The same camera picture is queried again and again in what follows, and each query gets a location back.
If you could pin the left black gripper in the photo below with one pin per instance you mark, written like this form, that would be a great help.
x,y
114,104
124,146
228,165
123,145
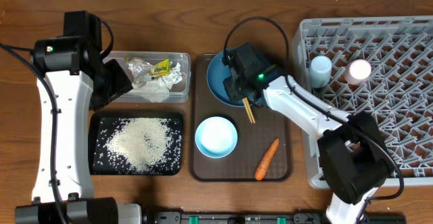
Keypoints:
x,y
124,84

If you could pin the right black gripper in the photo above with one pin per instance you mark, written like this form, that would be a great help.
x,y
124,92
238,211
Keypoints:
x,y
235,95

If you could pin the light blue cup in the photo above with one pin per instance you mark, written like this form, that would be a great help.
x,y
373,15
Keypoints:
x,y
320,71

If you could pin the pink cup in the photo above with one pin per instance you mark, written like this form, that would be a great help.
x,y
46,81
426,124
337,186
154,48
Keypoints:
x,y
357,72

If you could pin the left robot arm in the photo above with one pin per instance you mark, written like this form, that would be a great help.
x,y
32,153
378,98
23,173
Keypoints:
x,y
74,76

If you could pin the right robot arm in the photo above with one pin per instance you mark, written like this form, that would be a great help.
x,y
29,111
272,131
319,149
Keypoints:
x,y
352,152

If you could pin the clear plastic waste bin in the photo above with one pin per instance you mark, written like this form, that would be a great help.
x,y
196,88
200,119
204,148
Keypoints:
x,y
154,57

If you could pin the black waste tray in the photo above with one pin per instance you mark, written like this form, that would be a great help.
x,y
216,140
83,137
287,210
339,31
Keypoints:
x,y
98,142

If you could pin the grey dishwasher rack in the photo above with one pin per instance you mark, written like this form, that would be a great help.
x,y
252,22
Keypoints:
x,y
398,92

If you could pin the dark blue plate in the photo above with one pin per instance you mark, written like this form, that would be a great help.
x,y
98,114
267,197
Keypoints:
x,y
217,72

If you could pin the crumpled silver foil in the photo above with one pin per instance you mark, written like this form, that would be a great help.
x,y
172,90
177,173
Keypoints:
x,y
140,70

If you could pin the crumpled white tissue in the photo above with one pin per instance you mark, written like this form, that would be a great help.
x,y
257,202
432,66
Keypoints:
x,y
160,89

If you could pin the brown serving tray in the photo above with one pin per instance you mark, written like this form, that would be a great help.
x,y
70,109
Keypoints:
x,y
253,139

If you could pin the yellow snack wrapper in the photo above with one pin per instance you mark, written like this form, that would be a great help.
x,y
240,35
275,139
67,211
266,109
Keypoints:
x,y
160,69

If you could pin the light blue bowl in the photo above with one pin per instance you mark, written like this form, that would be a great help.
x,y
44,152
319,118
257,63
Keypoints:
x,y
216,137

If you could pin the pile of rice grains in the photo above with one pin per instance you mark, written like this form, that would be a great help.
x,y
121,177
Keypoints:
x,y
138,142

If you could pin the orange carrot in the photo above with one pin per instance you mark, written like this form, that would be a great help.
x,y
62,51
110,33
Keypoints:
x,y
263,166

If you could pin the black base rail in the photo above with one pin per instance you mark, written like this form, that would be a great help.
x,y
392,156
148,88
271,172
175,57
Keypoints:
x,y
203,218

